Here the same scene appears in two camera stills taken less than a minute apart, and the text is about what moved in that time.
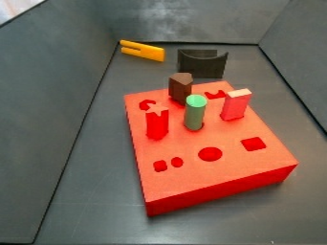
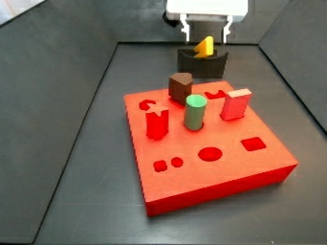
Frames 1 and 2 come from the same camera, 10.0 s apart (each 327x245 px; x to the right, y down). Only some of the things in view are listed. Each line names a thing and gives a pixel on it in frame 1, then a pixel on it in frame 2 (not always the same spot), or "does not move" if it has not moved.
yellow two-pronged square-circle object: x=148 y=52 -> x=204 y=48
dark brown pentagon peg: x=180 y=87 does not move
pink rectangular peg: x=235 y=103 does not move
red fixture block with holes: x=196 y=158 does not move
